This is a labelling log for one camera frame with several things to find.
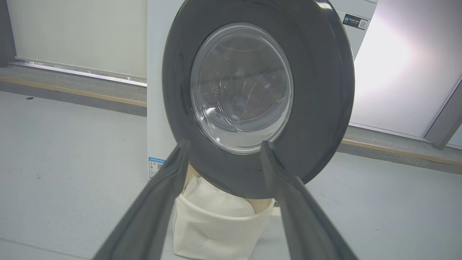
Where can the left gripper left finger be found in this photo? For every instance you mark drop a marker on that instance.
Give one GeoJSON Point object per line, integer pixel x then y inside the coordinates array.
{"type": "Point", "coordinates": [151, 216]}

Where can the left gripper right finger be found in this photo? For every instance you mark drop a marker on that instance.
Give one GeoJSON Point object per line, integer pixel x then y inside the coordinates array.
{"type": "Point", "coordinates": [306, 224]}

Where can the black round glass door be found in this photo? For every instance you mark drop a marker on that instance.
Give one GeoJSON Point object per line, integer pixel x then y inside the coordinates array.
{"type": "Point", "coordinates": [317, 108]}

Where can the blue bear-print garment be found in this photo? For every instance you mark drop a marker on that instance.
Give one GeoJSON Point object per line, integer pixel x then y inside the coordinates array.
{"type": "Point", "coordinates": [248, 110]}

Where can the cream canvas laundry basket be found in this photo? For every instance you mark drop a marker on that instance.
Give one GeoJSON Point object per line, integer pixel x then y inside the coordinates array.
{"type": "Point", "coordinates": [216, 238]}

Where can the white front-load washing machine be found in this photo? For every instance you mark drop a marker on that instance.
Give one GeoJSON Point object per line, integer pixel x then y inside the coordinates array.
{"type": "Point", "coordinates": [158, 72]}

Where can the blue energy label sticker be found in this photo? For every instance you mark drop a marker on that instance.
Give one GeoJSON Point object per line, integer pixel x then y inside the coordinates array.
{"type": "Point", "coordinates": [156, 167]}

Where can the white cloth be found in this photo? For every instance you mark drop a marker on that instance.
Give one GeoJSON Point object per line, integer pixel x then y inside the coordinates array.
{"type": "Point", "coordinates": [216, 202]}

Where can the wooden floor edge strip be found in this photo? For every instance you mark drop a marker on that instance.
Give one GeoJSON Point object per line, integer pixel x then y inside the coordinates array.
{"type": "Point", "coordinates": [72, 91]}

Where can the black QR code sticker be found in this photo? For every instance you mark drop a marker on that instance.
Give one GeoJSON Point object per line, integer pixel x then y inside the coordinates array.
{"type": "Point", "coordinates": [355, 21]}

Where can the silver wall base rail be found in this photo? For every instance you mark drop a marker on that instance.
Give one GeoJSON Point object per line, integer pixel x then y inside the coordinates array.
{"type": "Point", "coordinates": [79, 71]}

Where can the grey wall post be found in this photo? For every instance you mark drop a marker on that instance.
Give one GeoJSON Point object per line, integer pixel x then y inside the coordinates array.
{"type": "Point", "coordinates": [445, 119]}

